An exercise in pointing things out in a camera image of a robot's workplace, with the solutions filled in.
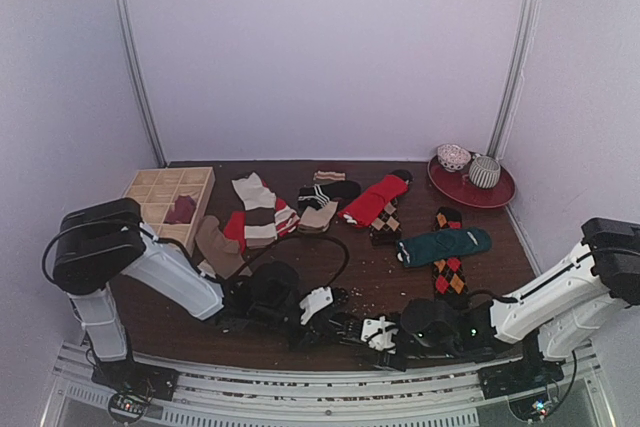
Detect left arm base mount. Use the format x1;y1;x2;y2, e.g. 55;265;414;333
85;347;179;426

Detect black orange argyle sock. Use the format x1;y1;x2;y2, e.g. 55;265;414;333
432;207;470;310

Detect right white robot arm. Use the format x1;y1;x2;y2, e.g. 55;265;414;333
355;218;639;389

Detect black striped ankle sock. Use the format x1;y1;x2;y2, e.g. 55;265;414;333
311;312;363;345

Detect brown argyle sock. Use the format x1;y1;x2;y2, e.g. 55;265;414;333
369;199;402;247

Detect brown beige sock pair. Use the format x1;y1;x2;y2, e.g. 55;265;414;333
195;215;244;279

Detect wooden compartment box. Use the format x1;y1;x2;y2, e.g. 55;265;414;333
124;167;215;253

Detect purple magenta striped sock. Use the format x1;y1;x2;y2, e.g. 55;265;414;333
164;195;197;225

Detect patterned white bowl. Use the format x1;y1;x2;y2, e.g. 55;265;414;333
436;144;472;173

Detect red round plate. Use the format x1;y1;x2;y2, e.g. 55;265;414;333
427;152;517;209

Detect aluminium corner post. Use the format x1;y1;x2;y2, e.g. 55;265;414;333
114;0;168;168
487;0;539;160

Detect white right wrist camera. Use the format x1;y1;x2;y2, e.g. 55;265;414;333
360;316;399;353

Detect dark green sock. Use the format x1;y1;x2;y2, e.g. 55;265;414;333
396;227;492;268

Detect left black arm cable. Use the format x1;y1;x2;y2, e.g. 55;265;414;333
224;235;350;298

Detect beige striped folded sock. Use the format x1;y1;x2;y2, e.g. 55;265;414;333
313;170;346;184

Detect left aluminium corner post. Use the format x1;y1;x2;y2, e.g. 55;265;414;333
114;0;168;168

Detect tan ankle sock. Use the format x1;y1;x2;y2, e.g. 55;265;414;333
297;201;338;234

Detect red sock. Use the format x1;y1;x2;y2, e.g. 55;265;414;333
338;169;413;228

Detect black white striped sock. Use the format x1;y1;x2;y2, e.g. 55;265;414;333
297;180;361;210

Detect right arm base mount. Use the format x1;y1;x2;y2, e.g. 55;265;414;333
478;338;564;424

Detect striped grey cup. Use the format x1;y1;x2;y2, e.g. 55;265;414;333
468;155;501;189

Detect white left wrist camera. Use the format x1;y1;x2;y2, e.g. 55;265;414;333
299;287;334;326

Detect right aluminium corner post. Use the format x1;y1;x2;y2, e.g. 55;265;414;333
487;0;539;160

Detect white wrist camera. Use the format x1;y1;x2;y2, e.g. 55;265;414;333
299;287;334;326
360;316;399;353

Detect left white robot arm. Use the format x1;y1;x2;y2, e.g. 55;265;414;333
41;198;346;391

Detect red beige striped socks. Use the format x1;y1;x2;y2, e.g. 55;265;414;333
223;172;300;253

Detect aluminium front rail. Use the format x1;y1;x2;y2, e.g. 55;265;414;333
36;343;617;426

